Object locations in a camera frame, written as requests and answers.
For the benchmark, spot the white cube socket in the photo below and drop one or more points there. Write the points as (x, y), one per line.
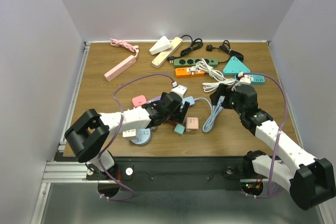
(130, 135)

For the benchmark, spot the white triangular socket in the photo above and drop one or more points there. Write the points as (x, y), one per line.
(161, 45)

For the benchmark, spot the teal cube adapter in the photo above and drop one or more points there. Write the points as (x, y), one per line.
(179, 129)

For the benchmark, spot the pink cube socket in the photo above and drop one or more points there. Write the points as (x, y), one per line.
(192, 125)

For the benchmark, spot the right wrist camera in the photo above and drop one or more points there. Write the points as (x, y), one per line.
(242, 79)

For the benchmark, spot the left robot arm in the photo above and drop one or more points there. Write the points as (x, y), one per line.
(88, 134)

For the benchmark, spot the pink power strip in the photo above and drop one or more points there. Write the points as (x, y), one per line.
(119, 68)

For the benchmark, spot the dark red cube socket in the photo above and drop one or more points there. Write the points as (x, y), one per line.
(172, 122)

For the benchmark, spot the pink plug adapter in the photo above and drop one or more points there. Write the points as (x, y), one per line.
(139, 101)

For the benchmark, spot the beige power strip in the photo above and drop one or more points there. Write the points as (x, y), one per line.
(161, 58)

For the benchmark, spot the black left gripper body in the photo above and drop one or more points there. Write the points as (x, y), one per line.
(173, 115)

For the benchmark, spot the purple power strip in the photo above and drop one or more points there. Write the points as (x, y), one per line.
(153, 100)

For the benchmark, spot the green power strip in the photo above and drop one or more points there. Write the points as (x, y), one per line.
(180, 63)

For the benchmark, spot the light blue power strip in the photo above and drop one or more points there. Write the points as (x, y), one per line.
(188, 101)

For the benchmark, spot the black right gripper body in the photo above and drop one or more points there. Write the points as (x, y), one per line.
(230, 100)

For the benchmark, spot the teal rectangular power strip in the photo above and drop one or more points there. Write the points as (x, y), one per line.
(257, 79)

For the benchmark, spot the teal triangular socket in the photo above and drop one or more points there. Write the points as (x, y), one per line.
(234, 66)

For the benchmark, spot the round blue socket base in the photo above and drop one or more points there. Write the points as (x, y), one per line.
(143, 138)

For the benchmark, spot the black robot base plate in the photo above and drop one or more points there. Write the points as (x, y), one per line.
(175, 174)

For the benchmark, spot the orange power strip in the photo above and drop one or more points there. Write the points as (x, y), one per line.
(186, 73)

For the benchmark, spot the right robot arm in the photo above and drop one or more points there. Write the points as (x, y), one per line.
(310, 181)

